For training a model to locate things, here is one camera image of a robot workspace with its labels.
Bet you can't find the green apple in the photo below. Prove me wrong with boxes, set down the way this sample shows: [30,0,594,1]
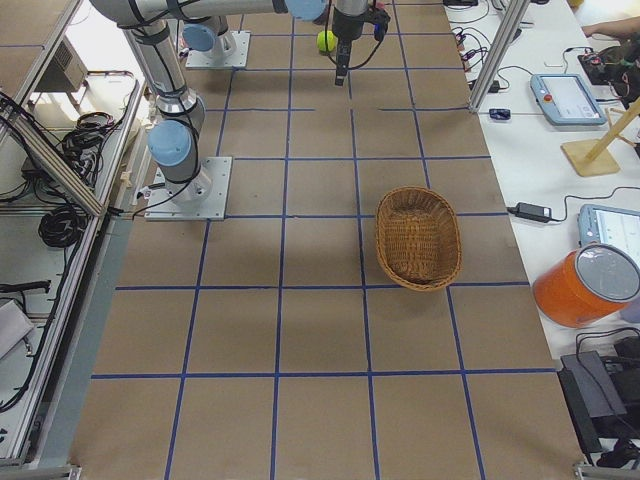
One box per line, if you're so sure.
[316,30,336,54]

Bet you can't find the woven wicker basket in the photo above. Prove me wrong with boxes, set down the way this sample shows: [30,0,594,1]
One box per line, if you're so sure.
[375,186,462,292]

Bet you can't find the small blue black device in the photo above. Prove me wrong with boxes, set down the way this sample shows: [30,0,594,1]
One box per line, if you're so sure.
[488,108,511,121]

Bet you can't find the upper teach pendant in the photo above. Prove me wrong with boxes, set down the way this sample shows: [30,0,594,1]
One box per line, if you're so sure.
[529,74,607,126]

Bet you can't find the teach pendant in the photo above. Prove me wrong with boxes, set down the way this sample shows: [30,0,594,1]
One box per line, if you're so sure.
[529,74,607,126]
[578,204,639,255]

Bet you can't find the black power adapter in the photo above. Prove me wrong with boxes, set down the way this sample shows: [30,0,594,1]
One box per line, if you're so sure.
[507,202,553,223]

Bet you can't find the wooden stand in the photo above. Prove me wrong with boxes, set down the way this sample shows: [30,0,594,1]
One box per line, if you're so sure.
[561,98,640,177]

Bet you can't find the lower teach pendant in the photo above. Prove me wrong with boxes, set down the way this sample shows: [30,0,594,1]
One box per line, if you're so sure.
[578,204,639,255]

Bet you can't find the orange bucket with grey lid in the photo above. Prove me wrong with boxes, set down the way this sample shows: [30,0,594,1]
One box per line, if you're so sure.
[533,243,639,328]

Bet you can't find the aluminium frame post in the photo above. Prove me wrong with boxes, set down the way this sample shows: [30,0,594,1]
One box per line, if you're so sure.
[468,0,529,113]

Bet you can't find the coiled black cables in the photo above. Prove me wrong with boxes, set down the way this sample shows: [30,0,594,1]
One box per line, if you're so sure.
[38,204,81,249]

